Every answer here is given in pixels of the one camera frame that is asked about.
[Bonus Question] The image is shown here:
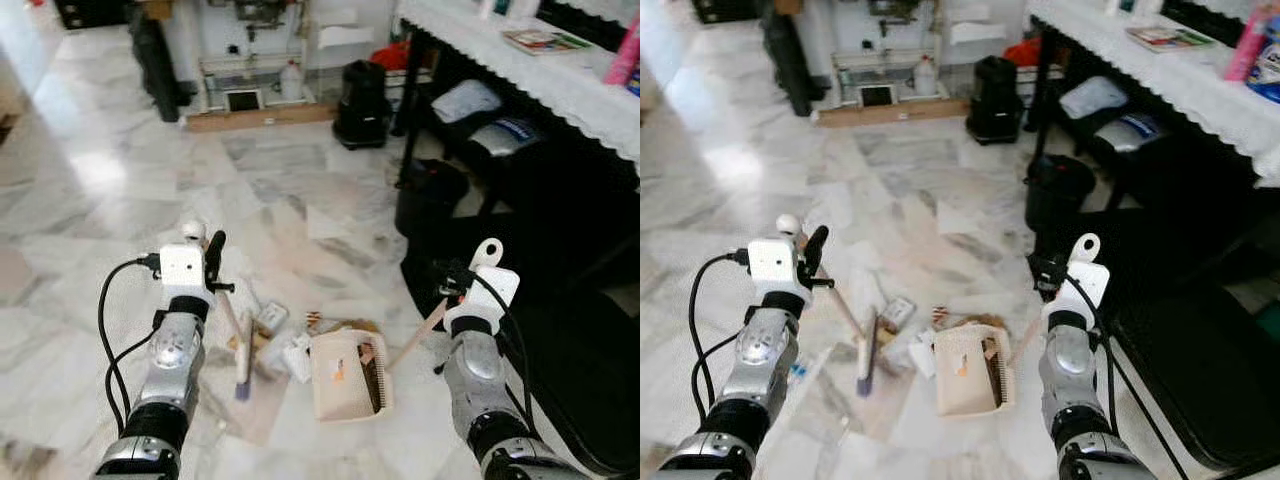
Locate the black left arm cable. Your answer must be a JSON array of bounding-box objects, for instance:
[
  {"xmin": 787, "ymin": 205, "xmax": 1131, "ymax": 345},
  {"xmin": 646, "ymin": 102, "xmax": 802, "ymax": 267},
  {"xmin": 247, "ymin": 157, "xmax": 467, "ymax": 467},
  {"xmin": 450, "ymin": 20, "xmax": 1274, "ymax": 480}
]
[
  {"xmin": 96, "ymin": 255, "xmax": 163, "ymax": 423},
  {"xmin": 687, "ymin": 250, "xmax": 751, "ymax": 416}
]

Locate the colourful book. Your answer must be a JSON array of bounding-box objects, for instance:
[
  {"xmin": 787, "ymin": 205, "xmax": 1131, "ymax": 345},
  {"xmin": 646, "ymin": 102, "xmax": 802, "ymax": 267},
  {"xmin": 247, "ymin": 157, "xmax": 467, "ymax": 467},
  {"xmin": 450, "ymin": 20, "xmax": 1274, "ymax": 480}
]
[
  {"xmin": 502, "ymin": 28, "xmax": 594, "ymax": 57},
  {"xmin": 1125, "ymin": 25, "xmax": 1220, "ymax": 54}
]

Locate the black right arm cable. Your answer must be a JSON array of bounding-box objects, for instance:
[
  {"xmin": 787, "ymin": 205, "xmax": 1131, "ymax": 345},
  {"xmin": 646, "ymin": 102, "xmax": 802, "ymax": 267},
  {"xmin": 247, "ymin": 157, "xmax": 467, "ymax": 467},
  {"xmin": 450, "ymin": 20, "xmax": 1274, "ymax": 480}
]
[
  {"xmin": 1062, "ymin": 275, "xmax": 1191, "ymax": 480},
  {"xmin": 470, "ymin": 275, "xmax": 546, "ymax": 446}
]

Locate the tall dark upright object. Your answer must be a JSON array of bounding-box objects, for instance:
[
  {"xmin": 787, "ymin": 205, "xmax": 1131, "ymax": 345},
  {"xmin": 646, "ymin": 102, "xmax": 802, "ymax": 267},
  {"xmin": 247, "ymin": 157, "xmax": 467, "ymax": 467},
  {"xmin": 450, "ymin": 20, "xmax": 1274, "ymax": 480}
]
[
  {"xmin": 128, "ymin": 0, "xmax": 191, "ymax": 124},
  {"xmin": 760, "ymin": 0, "xmax": 821, "ymax": 119}
]

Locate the pink bottle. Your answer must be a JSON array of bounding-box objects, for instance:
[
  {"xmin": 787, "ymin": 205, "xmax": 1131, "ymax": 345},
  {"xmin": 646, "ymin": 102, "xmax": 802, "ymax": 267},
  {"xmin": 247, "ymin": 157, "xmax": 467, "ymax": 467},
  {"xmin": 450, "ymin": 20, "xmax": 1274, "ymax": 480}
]
[
  {"xmin": 1225, "ymin": 5, "xmax": 1276, "ymax": 84},
  {"xmin": 603, "ymin": 15, "xmax": 641, "ymax": 87}
]

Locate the wooden handled hand broom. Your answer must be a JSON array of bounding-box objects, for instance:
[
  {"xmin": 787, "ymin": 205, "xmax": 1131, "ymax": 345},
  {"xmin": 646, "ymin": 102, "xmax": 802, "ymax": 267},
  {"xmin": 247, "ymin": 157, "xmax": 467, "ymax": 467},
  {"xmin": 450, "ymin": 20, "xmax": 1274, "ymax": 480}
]
[
  {"xmin": 820, "ymin": 285, "xmax": 883, "ymax": 399},
  {"xmin": 215, "ymin": 290, "xmax": 259, "ymax": 402}
]

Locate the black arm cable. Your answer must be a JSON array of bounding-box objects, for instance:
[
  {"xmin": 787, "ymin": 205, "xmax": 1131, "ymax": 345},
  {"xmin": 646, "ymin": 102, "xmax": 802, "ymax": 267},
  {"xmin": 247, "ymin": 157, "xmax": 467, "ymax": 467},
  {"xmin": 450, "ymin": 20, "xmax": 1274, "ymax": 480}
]
[
  {"xmin": 687, "ymin": 250, "xmax": 751, "ymax": 416},
  {"xmin": 470, "ymin": 275, "xmax": 546, "ymax": 446},
  {"xmin": 1062, "ymin": 275, "xmax": 1191, "ymax": 480},
  {"xmin": 96, "ymin": 255, "xmax": 163, "ymax": 423}
]

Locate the table with white cloth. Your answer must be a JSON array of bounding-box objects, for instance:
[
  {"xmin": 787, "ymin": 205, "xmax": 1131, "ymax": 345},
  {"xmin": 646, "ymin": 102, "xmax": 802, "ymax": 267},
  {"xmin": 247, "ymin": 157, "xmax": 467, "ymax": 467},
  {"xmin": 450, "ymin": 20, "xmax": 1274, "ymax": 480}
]
[
  {"xmin": 1027, "ymin": 0, "xmax": 1280, "ymax": 187},
  {"xmin": 398, "ymin": 0, "xmax": 641, "ymax": 163}
]

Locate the black bucket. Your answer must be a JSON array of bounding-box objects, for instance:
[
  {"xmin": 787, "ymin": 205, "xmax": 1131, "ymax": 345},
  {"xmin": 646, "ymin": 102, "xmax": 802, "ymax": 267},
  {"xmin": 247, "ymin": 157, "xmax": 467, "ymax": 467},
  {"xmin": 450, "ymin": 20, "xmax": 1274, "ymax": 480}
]
[
  {"xmin": 395, "ymin": 158, "xmax": 470, "ymax": 237},
  {"xmin": 1025, "ymin": 153, "xmax": 1097, "ymax": 232}
]

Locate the silver and blue bag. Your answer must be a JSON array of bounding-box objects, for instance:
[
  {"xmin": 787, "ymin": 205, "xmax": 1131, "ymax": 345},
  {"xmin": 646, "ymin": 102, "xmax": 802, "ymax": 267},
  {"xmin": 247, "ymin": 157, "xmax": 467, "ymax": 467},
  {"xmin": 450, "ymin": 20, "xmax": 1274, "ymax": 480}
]
[
  {"xmin": 1100, "ymin": 112, "xmax": 1171, "ymax": 154},
  {"xmin": 470, "ymin": 115, "xmax": 547, "ymax": 161}
]

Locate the beige plastic dustpan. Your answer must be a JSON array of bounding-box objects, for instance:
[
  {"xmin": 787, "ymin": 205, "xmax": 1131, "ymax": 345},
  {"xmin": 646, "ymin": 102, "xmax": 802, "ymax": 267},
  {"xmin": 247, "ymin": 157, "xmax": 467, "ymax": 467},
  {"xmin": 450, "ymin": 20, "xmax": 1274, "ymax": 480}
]
[
  {"xmin": 308, "ymin": 298, "xmax": 451, "ymax": 424},
  {"xmin": 932, "ymin": 310, "xmax": 1047, "ymax": 419}
]

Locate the black chair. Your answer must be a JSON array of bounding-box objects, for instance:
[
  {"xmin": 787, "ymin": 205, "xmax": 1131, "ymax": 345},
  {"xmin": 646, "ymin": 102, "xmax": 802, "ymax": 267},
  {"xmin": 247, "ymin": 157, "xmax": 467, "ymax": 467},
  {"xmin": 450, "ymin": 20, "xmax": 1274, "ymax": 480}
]
[
  {"xmin": 400, "ymin": 210, "xmax": 641, "ymax": 477},
  {"xmin": 1030, "ymin": 208, "xmax": 1280, "ymax": 473}
]

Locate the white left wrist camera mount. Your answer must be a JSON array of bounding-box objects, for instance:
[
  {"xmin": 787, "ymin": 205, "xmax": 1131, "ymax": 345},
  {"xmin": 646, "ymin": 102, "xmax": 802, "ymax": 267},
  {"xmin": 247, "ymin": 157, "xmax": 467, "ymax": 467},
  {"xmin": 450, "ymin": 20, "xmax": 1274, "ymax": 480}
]
[
  {"xmin": 158, "ymin": 222, "xmax": 216, "ymax": 307},
  {"xmin": 745, "ymin": 213, "xmax": 811, "ymax": 302}
]

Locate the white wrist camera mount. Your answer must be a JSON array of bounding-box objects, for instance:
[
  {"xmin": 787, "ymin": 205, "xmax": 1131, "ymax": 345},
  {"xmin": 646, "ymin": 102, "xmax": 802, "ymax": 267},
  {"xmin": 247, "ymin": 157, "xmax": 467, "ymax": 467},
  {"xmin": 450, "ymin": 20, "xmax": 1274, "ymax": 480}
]
[
  {"xmin": 447, "ymin": 238, "xmax": 522, "ymax": 337},
  {"xmin": 745, "ymin": 213, "xmax": 811, "ymax": 302},
  {"xmin": 158, "ymin": 222, "xmax": 216, "ymax": 307},
  {"xmin": 1045, "ymin": 233, "xmax": 1113, "ymax": 332}
]

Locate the wooden plank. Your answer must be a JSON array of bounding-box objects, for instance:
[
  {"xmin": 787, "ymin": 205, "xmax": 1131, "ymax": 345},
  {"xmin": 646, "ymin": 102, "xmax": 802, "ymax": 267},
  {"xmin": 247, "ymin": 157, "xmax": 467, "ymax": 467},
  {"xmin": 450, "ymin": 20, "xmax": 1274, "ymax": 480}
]
[
  {"xmin": 185, "ymin": 100, "xmax": 341, "ymax": 135},
  {"xmin": 818, "ymin": 95, "xmax": 971, "ymax": 129}
]

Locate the pale plastic bag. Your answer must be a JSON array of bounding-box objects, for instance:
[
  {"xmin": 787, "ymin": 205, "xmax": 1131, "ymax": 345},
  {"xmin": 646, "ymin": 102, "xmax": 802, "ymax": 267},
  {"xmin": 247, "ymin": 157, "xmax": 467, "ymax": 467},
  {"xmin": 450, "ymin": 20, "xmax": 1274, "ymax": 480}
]
[
  {"xmin": 1060, "ymin": 75, "xmax": 1132, "ymax": 121},
  {"xmin": 430, "ymin": 80, "xmax": 504, "ymax": 126}
]

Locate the white machine frame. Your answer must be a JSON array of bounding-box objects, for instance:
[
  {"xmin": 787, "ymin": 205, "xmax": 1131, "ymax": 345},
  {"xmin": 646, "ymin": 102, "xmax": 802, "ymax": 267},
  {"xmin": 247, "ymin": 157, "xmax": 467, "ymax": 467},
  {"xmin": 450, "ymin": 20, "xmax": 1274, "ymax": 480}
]
[
  {"xmin": 190, "ymin": 0, "xmax": 401, "ymax": 111},
  {"xmin": 825, "ymin": 0, "xmax": 1031, "ymax": 106}
]

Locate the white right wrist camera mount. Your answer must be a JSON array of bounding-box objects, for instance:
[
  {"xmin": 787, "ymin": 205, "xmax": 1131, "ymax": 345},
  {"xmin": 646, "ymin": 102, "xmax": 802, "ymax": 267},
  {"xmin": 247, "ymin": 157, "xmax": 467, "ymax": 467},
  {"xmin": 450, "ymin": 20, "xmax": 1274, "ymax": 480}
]
[
  {"xmin": 447, "ymin": 238, "xmax": 522, "ymax": 337},
  {"xmin": 1045, "ymin": 233, "xmax": 1113, "ymax": 332}
]

